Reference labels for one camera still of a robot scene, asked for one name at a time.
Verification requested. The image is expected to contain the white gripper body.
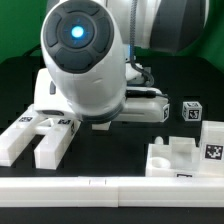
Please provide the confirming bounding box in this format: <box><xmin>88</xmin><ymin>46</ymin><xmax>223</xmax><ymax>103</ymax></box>
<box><xmin>34</xmin><ymin>68</ymin><xmax>165</xmax><ymax>123</ymax></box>

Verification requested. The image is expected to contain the white chair seat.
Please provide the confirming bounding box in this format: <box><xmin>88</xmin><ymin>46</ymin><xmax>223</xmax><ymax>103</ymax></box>
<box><xmin>145</xmin><ymin>136</ymin><xmax>200</xmax><ymax>177</ymax></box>

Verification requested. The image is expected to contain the white chair back frame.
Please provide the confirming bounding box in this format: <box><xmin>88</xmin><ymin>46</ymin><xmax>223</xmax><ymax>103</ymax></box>
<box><xmin>0</xmin><ymin>105</ymin><xmax>80</xmax><ymax>170</ymax></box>

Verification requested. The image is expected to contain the white front fence rail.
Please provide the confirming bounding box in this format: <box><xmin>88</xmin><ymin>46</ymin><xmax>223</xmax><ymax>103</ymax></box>
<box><xmin>0</xmin><ymin>177</ymin><xmax>224</xmax><ymax>207</ymax></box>

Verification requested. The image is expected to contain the braided grey cable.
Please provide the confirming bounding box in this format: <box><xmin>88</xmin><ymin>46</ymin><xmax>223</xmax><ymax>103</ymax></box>
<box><xmin>128</xmin><ymin>0</ymin><xmax>156</xmax><ymax>88</ymax></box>

